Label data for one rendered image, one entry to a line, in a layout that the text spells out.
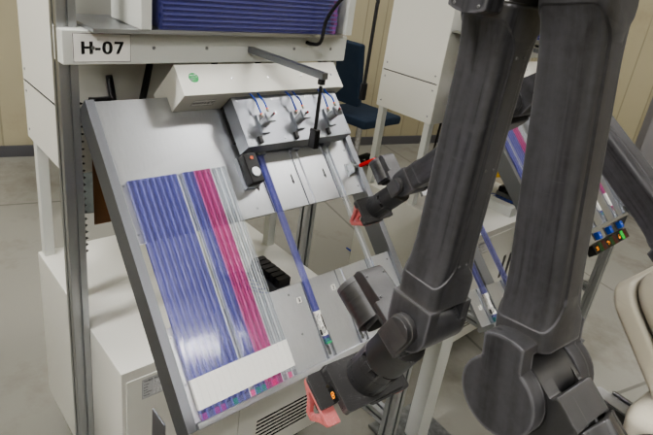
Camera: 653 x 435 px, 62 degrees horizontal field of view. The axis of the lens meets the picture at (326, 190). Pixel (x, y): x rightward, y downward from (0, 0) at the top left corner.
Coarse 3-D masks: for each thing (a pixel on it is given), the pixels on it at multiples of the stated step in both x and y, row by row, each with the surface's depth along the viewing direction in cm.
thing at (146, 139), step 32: (128, 128) 119; (160, 128) 124; (192, 128) 129; (224, 128) 134; (128, 160) 116; (160, 160) 121; (192, 160) 126; (224, 160) 131; (288, 160) 142; (320, 160) 148; (128, 192) 114; (256, 192) 132; (288, 192) 138; (320, 192) 144; (352, 192) 151
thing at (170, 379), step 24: (96, 120) 114; (96, 144) 113; (96, 168) 116; (120, 192) 112; (120, 216) 110; (120, 240) 112; (144, 264) 109; (144, 288) 107; (144, 312) 109; (168, 360) 105; (168, 384) 105; (168, 408) 108; (192, 432) 103
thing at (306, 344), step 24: (360, 264) 143; (384, 264) 148; (288, 288) 128; (312, 288) 132; (336, 288) 136; (288, 312) 126; (312, 312) 129; (336, 312) 133; (168, 336) 108; (288, 336) 123; (312, 336) 127; (336, 336) 131; (360, 336) 134; (312, 360) 125; (192, 408) 106
